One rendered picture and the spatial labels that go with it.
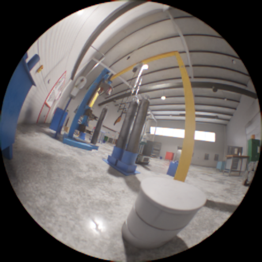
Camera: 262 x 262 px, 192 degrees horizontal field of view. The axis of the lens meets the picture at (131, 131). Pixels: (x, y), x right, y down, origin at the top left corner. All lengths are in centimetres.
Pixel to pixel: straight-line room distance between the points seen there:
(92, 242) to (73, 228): 10
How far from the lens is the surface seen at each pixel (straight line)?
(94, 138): 269
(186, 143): 111
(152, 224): 30
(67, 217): 53
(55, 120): 363
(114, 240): 49
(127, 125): 163
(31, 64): 83
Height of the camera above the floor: 46
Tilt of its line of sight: 11 degrees up
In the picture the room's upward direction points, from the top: 17 degrees clockwise
